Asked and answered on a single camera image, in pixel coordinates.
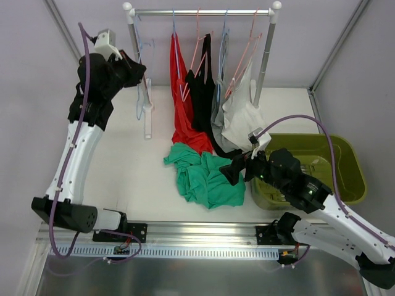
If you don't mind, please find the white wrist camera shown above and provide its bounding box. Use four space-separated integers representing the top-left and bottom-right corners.
248 128 272 159
94 29 122 60

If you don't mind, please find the grey tank top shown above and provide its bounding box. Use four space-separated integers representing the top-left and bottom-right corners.
210 76 243 159

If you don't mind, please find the white slotted cable duct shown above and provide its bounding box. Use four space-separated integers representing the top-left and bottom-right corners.
49 245 280 260

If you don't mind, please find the pink hanger under black top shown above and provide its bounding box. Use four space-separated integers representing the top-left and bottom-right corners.
180 8 215 101

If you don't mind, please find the light blue hanger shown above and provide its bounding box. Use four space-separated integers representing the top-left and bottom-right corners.
133 14 157 121

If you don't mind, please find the black tank top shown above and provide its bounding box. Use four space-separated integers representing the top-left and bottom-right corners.
186 33 242 159

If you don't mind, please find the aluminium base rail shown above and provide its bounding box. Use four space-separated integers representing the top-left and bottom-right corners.
35 217 340 246

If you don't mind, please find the white tank top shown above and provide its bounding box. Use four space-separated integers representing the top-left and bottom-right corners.
221 59 265 152

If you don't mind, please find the olive green plastic basket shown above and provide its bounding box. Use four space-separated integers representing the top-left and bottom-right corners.
251 134 367 210

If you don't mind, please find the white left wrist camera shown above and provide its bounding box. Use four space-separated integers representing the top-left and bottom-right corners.
94 29 122 60

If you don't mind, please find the aluminium corner frame post left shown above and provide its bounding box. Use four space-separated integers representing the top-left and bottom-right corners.
43 0 81 63

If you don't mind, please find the aluminium corner frame post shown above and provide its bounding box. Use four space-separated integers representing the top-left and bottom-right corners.
43 0 81 63
308 0 373 95

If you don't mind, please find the green tank top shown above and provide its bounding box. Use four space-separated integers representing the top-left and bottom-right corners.
164 142 246 210

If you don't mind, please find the blue hanger under grey top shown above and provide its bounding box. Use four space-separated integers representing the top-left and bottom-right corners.
216 10 229 104

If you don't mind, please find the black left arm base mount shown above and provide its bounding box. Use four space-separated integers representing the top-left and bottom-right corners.
93 223 148 244

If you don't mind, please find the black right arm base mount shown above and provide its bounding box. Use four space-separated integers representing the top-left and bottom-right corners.
255 224 284 245

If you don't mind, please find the silver clothes rack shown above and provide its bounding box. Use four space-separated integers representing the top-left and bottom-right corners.
122 1 283 141

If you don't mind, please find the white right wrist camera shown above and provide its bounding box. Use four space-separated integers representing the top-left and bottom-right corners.
248 128 272 159

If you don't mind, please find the aluminium corner frame post right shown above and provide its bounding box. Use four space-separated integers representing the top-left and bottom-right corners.
308 0 373 95

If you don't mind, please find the pink hanger under white top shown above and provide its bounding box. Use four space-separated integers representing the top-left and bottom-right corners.
225 9 262 100

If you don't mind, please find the red tank top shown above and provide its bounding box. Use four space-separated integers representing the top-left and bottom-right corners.
170 35 214 154

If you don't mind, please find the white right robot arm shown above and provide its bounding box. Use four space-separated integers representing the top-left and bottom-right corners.
220 148 394 289

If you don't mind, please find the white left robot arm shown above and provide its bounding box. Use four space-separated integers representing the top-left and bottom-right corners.
31 51 146 241

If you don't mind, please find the blue hanger under red top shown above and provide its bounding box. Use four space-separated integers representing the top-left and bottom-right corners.
172 9 183 81

